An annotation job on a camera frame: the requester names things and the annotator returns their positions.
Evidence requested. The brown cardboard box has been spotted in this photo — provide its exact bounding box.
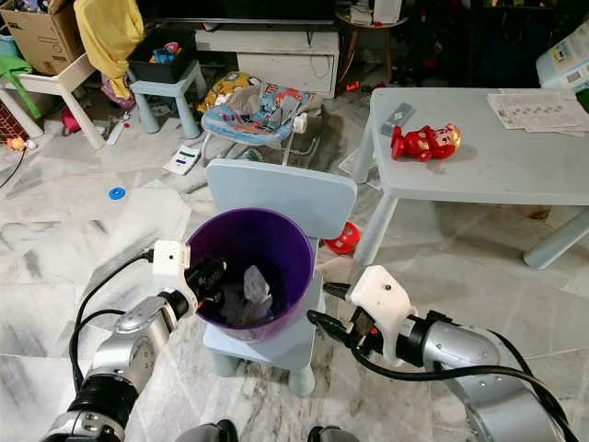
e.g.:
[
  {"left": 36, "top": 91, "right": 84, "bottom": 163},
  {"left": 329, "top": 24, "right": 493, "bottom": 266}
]
[{"left": 2, "top": 0, "right": 87, "bottom": 76}]

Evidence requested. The printed paper sheet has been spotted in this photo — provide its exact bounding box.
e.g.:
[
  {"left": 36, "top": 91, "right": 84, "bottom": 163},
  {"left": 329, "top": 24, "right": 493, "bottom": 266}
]
[{"left": 485, "top": 89, "right": 589, "bottom": 134}]

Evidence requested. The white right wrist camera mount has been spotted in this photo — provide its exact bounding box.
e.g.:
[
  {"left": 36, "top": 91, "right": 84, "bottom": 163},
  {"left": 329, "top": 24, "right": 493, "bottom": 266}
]
[{"left": 347, "top": 264, "right": 414, "bottom": 356}]

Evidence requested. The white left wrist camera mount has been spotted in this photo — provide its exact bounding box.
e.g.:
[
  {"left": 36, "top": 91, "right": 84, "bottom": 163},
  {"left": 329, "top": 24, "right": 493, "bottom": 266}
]
[{"left": 152, "top": 238, "right": 192, "bottom": 298}]

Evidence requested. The red toy figure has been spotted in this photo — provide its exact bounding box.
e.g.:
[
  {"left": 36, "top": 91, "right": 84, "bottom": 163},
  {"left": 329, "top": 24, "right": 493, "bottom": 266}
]
[{"left": 388, "top": 122, "right": 464, "bottom": 164}]

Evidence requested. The colourful baby bouncer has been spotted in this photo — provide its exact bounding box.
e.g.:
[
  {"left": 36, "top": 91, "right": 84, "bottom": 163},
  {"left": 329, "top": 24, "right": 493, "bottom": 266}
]
[{"left": 200, "top": 71, "right": 310, "bottom": 149}]

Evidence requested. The white printed box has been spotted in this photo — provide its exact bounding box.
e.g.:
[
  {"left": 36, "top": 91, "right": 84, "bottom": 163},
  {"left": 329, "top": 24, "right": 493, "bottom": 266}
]
[{"left": 535, "top": 22, "right": 589, "bottom": 94}]

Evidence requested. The green plastic shovel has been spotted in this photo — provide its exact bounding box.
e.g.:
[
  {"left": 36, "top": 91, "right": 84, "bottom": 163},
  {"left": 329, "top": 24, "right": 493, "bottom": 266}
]
[{"left": 0, "top": 54, "right": 46, "bottom": 120}]

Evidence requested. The black floor cable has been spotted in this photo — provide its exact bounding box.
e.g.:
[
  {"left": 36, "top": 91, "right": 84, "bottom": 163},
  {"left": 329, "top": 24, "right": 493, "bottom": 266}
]
[{"left": 0, "top": 146, "right": 28, "bottom": 191}]

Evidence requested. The white remote control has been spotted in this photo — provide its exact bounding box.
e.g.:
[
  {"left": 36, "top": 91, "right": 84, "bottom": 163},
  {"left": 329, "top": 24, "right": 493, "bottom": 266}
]
[{"left": 102, "top": 114, "right": 135, "bottom": 147}]

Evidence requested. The grey paper trash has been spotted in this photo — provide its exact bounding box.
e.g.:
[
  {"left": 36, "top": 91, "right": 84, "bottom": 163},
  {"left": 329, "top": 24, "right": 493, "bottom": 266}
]
[{"left": 241, "top": 264, "right": 276, "bottom": 325}]

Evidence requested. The white low cabinet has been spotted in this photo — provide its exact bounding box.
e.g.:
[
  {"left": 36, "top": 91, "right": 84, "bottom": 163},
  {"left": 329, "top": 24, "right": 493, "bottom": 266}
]
[{"left": 192, "top": 27, "right": 341, "bottom": 99}]

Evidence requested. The purple plastic rubbish bin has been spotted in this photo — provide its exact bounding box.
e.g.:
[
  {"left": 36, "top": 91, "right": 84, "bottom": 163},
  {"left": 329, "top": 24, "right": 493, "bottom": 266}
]
[{"left": 186, "top": 208, "right": 317, "bottom": 344}]

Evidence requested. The black toy bin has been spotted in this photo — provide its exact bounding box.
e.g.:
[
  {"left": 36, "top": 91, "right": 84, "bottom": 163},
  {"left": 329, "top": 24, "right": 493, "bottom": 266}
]
[{"left": 126, "top": 31, "right": 197, "bottom": 87}]

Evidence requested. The white small table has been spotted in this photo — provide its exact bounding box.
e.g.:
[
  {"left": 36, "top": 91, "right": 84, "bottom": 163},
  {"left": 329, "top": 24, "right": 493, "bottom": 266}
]
[{"left": 7, "top": 52, "right": 108, "bottom": 151}]

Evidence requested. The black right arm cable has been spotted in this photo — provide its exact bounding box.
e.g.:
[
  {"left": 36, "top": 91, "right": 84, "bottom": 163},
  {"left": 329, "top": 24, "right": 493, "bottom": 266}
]
[{"left": 350, "top": 343, "right": 558, "bottom": 442}]

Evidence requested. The light blue small chair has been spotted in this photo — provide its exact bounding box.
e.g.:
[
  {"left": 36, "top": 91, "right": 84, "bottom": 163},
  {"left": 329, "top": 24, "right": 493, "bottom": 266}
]
[{"left": 202, "top": 157, "right": 359, "bottom": 398}]

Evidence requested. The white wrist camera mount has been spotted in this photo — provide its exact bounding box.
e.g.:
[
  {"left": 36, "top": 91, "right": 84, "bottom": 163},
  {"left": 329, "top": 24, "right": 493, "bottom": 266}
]
[
  {"left": 152, "top": 238, "right": 192, "bottom": 298},
  {"left": 347, "top": 264, "right": 414, "bottom": 356}
]

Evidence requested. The red plastic ball toy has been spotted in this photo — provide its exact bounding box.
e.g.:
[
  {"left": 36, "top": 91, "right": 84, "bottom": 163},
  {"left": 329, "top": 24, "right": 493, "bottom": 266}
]
[{"left": 323, "top": 220, "right": 361, "bottom": 257}]

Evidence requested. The round wooden side table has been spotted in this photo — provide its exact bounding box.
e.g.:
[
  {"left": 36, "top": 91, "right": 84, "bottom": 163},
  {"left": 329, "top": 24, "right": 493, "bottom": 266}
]
[{"left": 335, "top": 0, "right": 411, "bottom": 85}]

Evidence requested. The small grey flat device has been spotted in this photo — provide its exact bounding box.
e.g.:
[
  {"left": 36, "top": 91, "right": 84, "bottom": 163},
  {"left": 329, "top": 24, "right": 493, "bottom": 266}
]
[{"left": 379, "top": 100, "right": 416, "bottom": 127}]

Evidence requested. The grey robot leg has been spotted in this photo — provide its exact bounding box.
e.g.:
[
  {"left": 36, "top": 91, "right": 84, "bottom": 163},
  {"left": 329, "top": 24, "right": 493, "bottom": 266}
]
[
  {"left": 174, "top": 419, "right": 239, "bottom": 442},
  {"left": 307, "top": 425, "right": 361, "bottom": 442}
]

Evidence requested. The yellow cloth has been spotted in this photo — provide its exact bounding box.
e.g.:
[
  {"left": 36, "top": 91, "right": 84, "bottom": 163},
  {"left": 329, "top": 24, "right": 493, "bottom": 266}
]
[{"left": 73, "top": 0, "right": 146, "bottom": 89}]

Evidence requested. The grey robot left leg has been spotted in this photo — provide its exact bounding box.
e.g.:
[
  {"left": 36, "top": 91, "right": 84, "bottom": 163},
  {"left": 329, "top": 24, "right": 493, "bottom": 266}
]
[{"left": 174, "top": 419, "right": 239, "bottom": 442}]

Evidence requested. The white handheld device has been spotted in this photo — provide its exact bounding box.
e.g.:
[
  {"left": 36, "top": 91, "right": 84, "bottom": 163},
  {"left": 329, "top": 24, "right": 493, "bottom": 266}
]
[{"left": 162, "top": 145, "right": 202, "bottom": 177}]

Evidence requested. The grey robot right leg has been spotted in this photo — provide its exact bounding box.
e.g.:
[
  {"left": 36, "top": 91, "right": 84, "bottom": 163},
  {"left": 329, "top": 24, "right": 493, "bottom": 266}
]
[{"left": 307, "top": 425, "right": 361, "bottom": 442}]

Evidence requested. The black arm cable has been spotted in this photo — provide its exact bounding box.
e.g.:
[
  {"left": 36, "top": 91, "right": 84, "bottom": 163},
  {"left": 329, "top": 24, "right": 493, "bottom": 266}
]
[
  {"left": 68, "top": 250, "right": 156, "bottom": 391},
  {"left": 350, "top": 343, "right": 558, "bottom": 442}
]

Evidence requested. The light blue small stool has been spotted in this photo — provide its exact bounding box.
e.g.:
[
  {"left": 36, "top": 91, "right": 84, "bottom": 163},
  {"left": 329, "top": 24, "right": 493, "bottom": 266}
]
[{"left": 128, "top": 61, "right": 206, "bottom": 140}]

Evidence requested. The small pink toy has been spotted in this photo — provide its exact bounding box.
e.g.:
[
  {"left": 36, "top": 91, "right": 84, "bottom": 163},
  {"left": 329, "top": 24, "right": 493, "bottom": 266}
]
[{"left": 59, "top": 108, "right": 83, "bottom": 136}]

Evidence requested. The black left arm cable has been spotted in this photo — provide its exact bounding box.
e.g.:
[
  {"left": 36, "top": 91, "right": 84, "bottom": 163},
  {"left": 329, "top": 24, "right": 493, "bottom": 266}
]
[{"left": 68, "top": 250, "right": 156, "bottom": 391}]

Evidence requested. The light blue plastic table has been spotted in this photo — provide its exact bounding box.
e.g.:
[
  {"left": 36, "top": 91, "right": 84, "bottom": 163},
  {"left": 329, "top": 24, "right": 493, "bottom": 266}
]
[{"left": 349, "top": 86, "right": 589, "bottom": 271}]

